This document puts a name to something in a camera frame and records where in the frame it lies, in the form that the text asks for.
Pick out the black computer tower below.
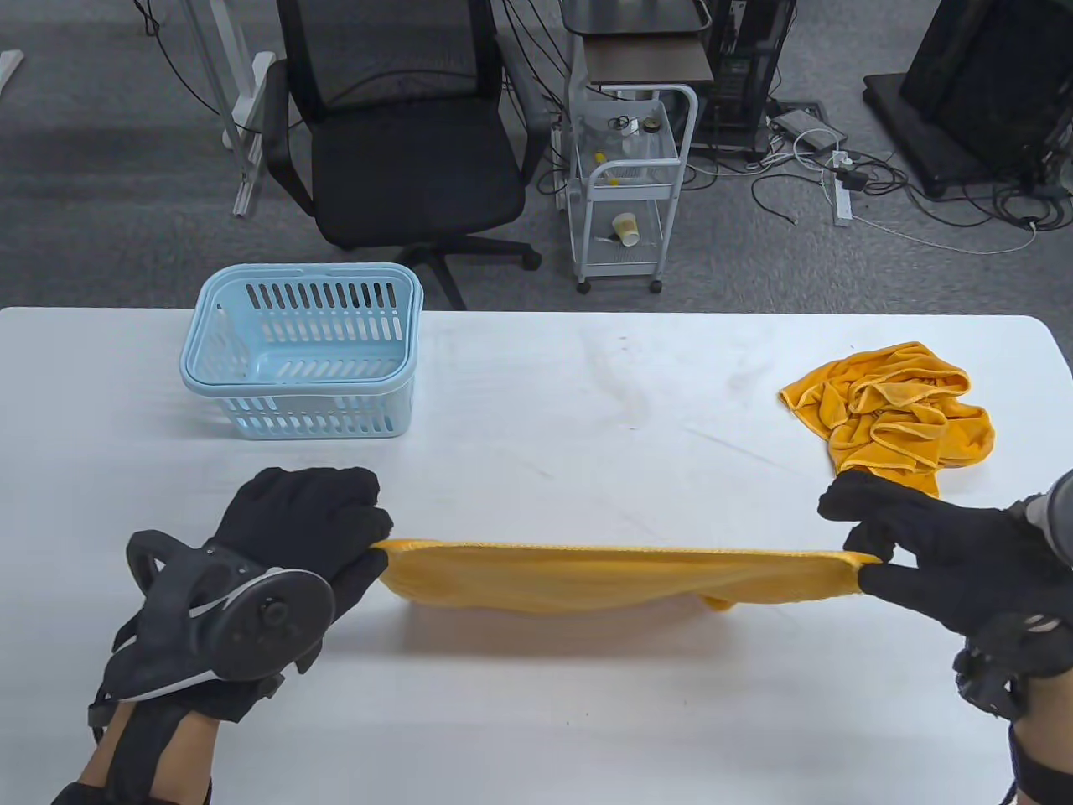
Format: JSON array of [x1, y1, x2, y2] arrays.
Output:
[[700, 0, 797, 156]]

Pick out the white utility cart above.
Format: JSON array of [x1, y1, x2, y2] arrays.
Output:
[[567, 84, 699, 294]]

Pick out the black side table top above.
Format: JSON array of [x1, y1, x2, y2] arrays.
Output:
[[560, 0, 713, 36]]

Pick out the person's left hand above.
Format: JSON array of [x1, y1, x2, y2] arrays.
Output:
[[105, 467, 395, 724]]

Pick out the yellow square towel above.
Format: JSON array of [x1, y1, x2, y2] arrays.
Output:
[[371, 538, 881, 615], [780, 341, 996, 500]]

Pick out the brown board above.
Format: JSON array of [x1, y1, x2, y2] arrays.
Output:
[[583, 38, 715, 85]]

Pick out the grey tracking controller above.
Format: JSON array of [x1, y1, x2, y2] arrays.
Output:
[[126, 530, 336, 701], [1010, 470, 1073, 571]]

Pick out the person's right hand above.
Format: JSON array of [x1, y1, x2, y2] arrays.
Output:
[[817, 468, 1073, 722]]

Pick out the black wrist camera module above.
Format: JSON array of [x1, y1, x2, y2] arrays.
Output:
[[52, 778, 212, 805], [1008, 725, 1073, 805]]

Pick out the white cable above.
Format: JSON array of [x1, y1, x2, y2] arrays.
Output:
[[851, 214, 1040, 255]]

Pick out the white desk leg frame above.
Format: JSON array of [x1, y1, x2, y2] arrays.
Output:
[[180, 0, 277, 219]]

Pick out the black display stand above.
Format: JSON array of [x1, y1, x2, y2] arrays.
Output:
[[863, 0, 1073, 198]]

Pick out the person's right forearm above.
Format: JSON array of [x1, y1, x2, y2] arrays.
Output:
[[1006, 671, 1073, 805]]

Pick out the black office chair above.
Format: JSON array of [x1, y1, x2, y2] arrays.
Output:
[[262, 0, 554, 311]]

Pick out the light blue plastic basket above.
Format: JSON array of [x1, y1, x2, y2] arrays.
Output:
[[179, 262, 425, 441]]

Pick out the grey power adapter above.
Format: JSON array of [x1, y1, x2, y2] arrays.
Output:
[[769, 109, 846, 153]]

